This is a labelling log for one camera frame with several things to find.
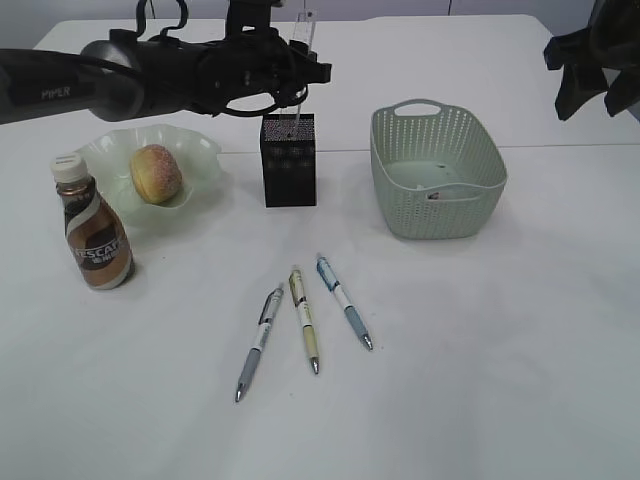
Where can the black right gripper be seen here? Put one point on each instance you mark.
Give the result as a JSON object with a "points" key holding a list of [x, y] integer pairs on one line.
{"points": [[610, 40]]}

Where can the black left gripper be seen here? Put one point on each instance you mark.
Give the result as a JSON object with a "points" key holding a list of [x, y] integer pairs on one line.
{"points": [[253, 63]]}

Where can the clear plastic ruler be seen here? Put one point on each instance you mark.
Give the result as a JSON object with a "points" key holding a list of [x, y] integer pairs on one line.
{"points": [[304, 31]]}

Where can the sugared bread roll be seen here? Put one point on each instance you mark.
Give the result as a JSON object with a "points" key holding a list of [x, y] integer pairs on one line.
{"points": [[155, 174]]}

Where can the blue pen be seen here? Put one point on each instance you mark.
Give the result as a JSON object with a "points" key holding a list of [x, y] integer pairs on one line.
{"points": [[351, 313]]}

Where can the yellow-green pen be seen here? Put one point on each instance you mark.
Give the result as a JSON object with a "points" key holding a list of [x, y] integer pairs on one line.
{"points": [[305, 317]]}

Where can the brown Nescafe coffee bottle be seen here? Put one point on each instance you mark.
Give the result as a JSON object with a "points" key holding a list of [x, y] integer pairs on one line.
{"points": [[93, 231]]}

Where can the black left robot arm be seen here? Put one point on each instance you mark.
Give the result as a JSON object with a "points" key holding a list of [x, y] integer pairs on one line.
{"points": [[123, 78]]}

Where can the black mesh pen holder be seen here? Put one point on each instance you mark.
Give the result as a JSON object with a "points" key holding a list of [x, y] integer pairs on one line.
{"points": [[288, 155]]}

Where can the green wavy glass plate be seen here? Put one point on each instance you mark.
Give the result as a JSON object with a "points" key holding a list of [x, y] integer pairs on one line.
{"points": [[196, 156]]}

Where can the green plastic basket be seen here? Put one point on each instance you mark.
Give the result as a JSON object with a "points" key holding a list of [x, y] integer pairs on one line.
{"points": [[421, 146]]}

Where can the grey grip pen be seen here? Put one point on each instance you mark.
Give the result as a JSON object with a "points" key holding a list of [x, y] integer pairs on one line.
{"points": [[265, 324]]}

